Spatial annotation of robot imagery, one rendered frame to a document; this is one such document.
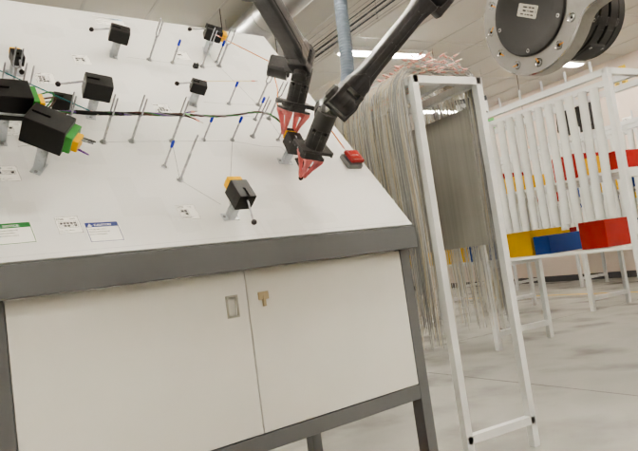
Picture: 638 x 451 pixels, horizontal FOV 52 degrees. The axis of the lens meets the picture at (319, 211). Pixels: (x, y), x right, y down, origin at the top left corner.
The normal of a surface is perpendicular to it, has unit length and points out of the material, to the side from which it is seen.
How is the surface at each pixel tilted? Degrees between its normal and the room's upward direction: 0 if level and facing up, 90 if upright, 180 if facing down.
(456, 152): 90
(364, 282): 90
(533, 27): 90
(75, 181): 53
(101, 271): 90
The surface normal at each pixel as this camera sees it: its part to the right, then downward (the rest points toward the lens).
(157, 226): 0.41, -0.72
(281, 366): 0.62, -0.15
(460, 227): -0.86, 0.07
